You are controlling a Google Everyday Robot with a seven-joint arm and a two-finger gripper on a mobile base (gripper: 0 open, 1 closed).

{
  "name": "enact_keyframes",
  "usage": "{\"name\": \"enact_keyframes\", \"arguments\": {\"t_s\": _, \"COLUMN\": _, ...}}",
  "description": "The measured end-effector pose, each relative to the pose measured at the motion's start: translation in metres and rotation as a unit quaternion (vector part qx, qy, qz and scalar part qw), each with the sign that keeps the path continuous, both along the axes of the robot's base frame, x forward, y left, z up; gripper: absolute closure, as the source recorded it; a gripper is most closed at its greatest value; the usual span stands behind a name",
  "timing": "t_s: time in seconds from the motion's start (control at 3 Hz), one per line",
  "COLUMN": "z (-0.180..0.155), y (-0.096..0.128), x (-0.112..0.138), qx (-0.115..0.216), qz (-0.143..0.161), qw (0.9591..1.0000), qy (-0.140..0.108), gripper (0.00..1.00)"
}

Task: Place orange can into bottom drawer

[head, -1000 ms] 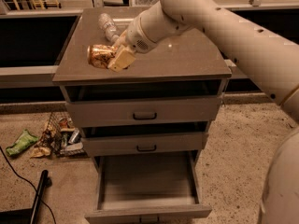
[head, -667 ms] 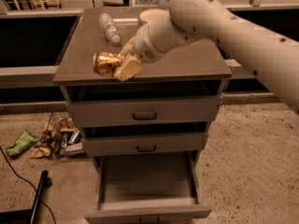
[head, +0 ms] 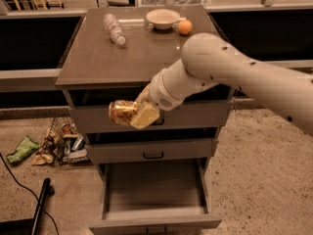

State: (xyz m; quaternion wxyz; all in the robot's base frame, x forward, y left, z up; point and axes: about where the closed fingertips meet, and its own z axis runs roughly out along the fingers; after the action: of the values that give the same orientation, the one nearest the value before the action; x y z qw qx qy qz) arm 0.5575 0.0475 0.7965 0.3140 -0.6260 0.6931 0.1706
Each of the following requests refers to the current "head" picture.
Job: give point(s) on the middle grey drawer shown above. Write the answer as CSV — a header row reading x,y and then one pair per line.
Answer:
x,y
151,151

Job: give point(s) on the grey drawer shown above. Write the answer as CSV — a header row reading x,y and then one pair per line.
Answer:
x,y
151,151
95,118
155,197

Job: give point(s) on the wire basket with snacks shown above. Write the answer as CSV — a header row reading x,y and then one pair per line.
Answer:
x,y
69,144

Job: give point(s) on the bottom grey drawer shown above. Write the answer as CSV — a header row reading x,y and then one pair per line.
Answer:
x,y
155,197

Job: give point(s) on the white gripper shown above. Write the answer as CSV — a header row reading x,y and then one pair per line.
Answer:
x,y
160,92

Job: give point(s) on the grey metal railing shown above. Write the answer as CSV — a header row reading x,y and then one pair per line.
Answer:
x,y
44,80

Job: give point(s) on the orange fruit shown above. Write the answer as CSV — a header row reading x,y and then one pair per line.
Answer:
x,y
185,27

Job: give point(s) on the orange gold can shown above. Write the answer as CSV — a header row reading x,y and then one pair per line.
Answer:
x,y
122,111

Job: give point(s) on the white bowl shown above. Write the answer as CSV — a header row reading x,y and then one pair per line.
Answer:
x,y
162,18

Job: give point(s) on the grey drawer cabinet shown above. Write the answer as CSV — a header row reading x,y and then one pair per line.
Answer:
x,y
98,72

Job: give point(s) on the crumpled tan wrapper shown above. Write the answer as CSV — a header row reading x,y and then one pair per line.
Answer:
x,y
42,159

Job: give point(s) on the clear plastic water bottle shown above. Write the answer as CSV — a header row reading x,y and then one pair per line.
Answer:
x,y
114,29

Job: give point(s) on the top grey drawer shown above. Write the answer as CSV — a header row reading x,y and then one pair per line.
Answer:
x,y
95,118

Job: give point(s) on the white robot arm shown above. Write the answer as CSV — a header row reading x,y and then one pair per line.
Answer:
x,y
207,60

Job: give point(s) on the green snack bag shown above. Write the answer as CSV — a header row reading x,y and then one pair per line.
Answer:
x,y
23,150

